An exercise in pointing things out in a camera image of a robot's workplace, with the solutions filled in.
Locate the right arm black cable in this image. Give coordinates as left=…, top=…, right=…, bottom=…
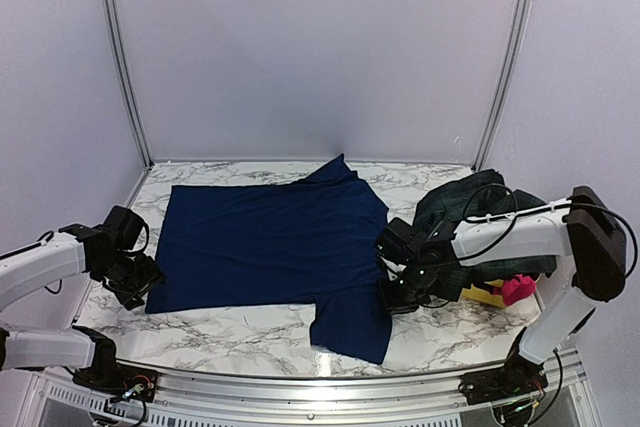
left=459, top=181, right=631, bottom=278

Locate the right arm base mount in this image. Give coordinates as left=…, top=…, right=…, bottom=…
left=458, top=365, right=548, bottom=405

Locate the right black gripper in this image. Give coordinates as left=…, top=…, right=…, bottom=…
left=375, top=258, right=433, bottom=317

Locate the dark green plaid garment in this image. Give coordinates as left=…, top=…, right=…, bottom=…
left=412, top=169, right=559, bottom=303

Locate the front aluminium rail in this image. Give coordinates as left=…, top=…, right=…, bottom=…
left=15, top=349, right=602, bottom=426

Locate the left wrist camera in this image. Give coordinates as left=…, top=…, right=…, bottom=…
left=102, top=205, right=150, bottom=256

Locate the navy blue t-shirt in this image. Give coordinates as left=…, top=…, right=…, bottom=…
left=146, top=157, right=392, bottom=364

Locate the pink garment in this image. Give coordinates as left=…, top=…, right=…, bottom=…
left=501, top=274, right=536, bottom=306

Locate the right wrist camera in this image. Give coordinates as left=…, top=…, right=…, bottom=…
left=375, top=217, right=428, bottom=266

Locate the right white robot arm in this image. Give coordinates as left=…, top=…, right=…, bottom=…
left=375, top=186, right=639, bottom=395

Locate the left aluminium frame post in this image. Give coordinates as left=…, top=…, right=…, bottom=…
left=102, top=0, right=154, bottom=170

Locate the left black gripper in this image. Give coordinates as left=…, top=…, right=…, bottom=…
left=95, top=252, right=165, bottom=311

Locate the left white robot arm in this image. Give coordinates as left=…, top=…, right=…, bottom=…
left=1, top=224, right=164, bottom=392

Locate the right aluminium frame post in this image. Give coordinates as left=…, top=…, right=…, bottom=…
left=471, top=0, right=532, bottom=171

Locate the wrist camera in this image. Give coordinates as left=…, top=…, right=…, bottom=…
left=102, top=205, right=150, bottom=256
left=375, top=217, right=428, bottom=266

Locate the aluminium frame post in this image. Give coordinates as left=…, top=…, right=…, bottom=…
left=471, top=0, right=532, bottom=171
left=102, top=0, right=154, bottom=170

